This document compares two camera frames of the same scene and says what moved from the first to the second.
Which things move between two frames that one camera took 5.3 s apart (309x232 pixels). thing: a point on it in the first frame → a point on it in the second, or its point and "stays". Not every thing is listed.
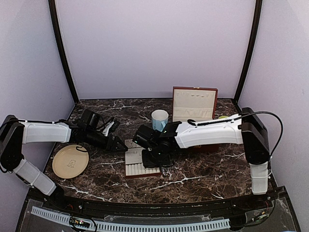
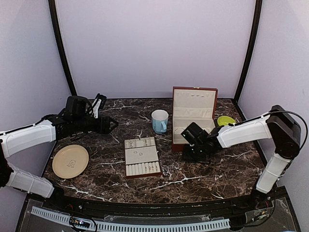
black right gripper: x=148 y=164 → x=187 y=156
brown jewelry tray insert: x=133 y=163 stays
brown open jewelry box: x=196 y=105 stays
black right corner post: x=258 y=5 stays
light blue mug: x=159 y=119 stays
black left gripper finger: x=118 y=144 → x=108 y=119
